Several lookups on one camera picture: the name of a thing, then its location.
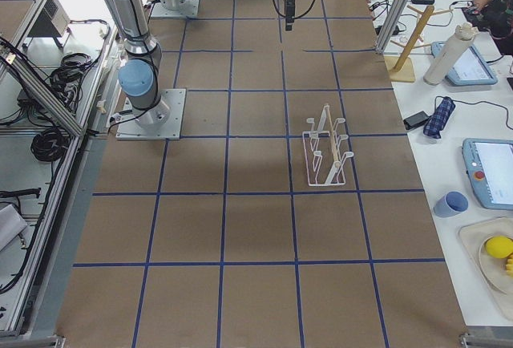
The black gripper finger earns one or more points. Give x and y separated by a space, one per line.
290 8

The blue cup on side table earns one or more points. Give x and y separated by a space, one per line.
451 204

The beige side tray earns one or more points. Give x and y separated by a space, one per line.
493 270

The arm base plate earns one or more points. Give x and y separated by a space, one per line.
158 11
160 123

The yellow lemon toy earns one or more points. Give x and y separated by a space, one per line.
499 246

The wooden mug tree stand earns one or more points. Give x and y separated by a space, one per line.
400 67

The white wire cup rack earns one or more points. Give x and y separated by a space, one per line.
325 158

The folded blue plaid umbrella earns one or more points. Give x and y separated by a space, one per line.
437 122

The black box on side table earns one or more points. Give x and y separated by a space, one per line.
416 120

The aluminium frame post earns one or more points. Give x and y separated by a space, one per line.
389 24

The white cylindrical bottle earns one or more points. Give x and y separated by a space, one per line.
451 51

